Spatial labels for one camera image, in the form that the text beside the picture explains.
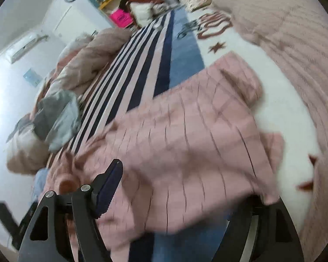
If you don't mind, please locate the light blue wall poster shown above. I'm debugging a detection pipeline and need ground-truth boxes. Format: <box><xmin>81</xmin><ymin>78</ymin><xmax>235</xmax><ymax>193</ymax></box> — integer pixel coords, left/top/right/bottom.
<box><xmin>23</xmin><ymin>68</ymin><xmax>43</xmax><ymax>86</ymax></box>

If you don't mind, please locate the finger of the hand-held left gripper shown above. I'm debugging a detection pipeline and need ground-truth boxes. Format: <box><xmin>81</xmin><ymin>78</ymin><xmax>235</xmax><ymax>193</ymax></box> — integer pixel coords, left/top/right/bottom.
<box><xmin>16</xmin><ymin>201</ymin><xmax>39</xmax><ymax>241</ymax></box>
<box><xmin>0</xmin><ymin>201</ymin><xmax>21</xmax><ymax>252</ymax></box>

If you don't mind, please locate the grey garment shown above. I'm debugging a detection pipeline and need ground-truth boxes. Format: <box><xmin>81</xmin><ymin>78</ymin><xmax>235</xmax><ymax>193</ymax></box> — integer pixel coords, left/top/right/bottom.
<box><xmin>33</xmin><ymin>90</ymin><xmax>81</xmax><ymax>152</ymax></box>

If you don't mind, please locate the pink checked shirt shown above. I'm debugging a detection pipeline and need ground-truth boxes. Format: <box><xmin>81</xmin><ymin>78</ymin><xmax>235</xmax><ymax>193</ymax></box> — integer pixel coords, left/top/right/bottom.
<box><xmin>48</xmin><ymin>52</ymin><xmax>286</xmax><ymax>262</ymax></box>

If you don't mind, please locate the pink quilted blanket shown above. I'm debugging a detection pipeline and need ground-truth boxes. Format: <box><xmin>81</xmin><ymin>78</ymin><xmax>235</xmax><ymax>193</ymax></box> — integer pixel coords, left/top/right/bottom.
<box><xmin>212</xmin><ymin>0</ymin><xmax>328</xmax><ymax>262</ymax></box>

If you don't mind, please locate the white door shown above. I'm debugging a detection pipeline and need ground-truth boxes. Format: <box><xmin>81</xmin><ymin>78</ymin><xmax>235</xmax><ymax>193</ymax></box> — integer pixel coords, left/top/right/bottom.
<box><xmin>53</xmin><ymin>4</ymin><xmax>99</xmax><ymax>47</ymax></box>

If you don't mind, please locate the white air conditioner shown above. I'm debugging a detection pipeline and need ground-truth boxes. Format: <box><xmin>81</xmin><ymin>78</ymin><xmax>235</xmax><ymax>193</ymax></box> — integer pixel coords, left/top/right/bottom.
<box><xmin>5</xmin><ymin>32</ymin><xmax>48</xmax><ymax>64</ymax></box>

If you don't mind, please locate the light blue cloth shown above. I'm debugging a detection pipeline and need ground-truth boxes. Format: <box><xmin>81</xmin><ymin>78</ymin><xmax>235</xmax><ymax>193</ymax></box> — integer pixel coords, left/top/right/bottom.
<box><xmin>33</xmin><ymin>168</ymin><xmax>51</xmax><ymax>205</ymax></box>

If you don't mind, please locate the pink bag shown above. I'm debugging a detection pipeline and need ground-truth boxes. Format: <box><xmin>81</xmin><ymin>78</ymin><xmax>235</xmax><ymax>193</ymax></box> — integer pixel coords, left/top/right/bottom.
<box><xmin>111</xmin><ymin>9</ymin><xmax>133</xmax><ymax>28</ymax></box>

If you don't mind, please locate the striped printed blanket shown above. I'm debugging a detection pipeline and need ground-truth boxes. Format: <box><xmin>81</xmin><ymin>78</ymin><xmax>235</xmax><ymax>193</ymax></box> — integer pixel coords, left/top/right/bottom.
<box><xmin>33</xmin><ymin>5</ymin><xmax>321</xmax><ymax>262</ymax></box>

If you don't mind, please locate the white puffy jacket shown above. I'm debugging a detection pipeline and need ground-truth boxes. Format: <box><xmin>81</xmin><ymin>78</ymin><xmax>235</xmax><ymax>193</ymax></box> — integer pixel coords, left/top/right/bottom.
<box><xmin>131</xmin><ymin>1</ymin><xmax>155</xmax><ymax>28</ymax></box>

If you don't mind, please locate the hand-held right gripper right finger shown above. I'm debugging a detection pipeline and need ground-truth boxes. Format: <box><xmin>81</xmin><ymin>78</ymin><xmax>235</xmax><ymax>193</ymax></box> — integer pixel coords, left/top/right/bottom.
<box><xmin>216</xmin><ymin>195</ymin><xmax>301</xmax><ymax>262</ymax></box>

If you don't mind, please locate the beige and pink duvet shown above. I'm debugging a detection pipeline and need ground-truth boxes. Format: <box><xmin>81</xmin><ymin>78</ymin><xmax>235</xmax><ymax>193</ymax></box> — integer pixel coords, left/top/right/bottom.
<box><xmin>6</xmin><ymin>27</ymin><xmax>133</xmax><ymax>174</ymax></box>

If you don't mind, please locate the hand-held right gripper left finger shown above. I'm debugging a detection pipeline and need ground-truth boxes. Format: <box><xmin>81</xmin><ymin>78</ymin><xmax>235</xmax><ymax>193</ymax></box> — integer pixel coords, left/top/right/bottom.
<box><xmin>17</xmin><ymin>159</ymin><xmax>124</xmax><ymax>262</ymax></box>

